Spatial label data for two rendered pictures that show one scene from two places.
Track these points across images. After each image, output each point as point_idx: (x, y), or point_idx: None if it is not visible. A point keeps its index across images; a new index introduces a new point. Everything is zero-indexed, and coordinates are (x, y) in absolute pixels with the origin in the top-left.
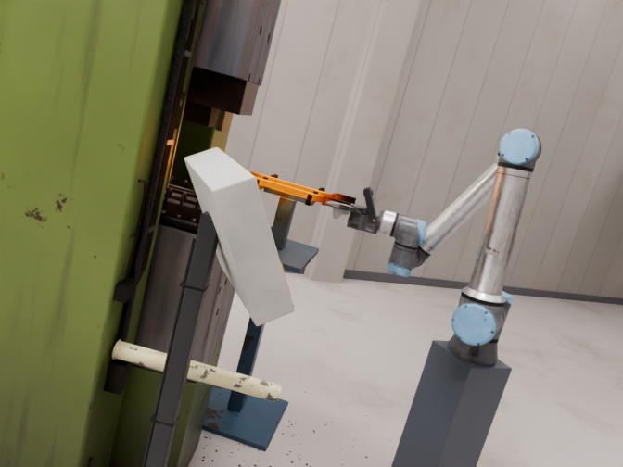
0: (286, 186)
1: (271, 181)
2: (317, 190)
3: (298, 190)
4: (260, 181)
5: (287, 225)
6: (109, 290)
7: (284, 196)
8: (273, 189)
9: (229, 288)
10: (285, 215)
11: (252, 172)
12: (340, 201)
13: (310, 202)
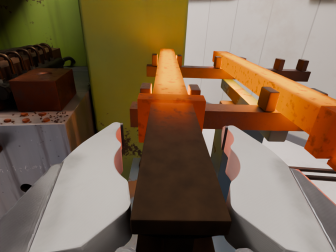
0: (157, 64)
1: (224, 64)
2: (297, 87)
3: (156, 72)
4: (155, 57)
5: (220, 170)
6: None
7: (233, 102)
8: (227, 83)
9: (4, 209)
10: (219, 145)
11: (214, 51)
12: (143, 147)
13: (130, 114)
